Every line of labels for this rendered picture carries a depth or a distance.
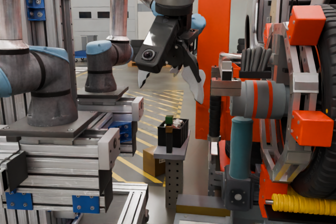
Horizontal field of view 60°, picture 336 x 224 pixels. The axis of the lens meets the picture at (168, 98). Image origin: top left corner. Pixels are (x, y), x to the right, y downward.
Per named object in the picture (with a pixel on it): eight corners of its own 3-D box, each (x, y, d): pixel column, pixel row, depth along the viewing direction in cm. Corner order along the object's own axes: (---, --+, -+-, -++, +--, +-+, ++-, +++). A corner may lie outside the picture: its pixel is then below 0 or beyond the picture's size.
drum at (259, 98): (293, 125, 100) (297, 84, 97) (230, 122, 103) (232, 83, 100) (283, 113, 113) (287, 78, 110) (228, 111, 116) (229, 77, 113)
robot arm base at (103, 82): (80, 92, 134) (78, 71, 132) (91, 86, 149) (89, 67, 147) (112, 93, 133) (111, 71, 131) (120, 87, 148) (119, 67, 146)
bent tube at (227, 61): (289, 71, 85) (292, 34, 83) (222, 70, 88) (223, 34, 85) (276, 65, 102) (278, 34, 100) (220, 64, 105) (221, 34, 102)
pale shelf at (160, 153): (184, 160, 156) (184, 155, 155) (153, 158, 158) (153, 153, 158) (190, 133, 197) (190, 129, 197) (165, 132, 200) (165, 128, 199)
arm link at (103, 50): (81, 70, 137) (79, 40, 134) (100, 67, 148) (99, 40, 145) (101, 71, 131) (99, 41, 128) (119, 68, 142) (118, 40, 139)
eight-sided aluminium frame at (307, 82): (305, 212, 85) (327, 19, 73) (281, 210, 86) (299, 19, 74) (269, 143, 137) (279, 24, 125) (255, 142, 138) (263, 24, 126)
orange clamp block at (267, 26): (287, 38, 116) (284, 22, 121) (266, 38, 117) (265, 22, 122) (283, 50, 122) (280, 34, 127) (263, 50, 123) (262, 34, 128)
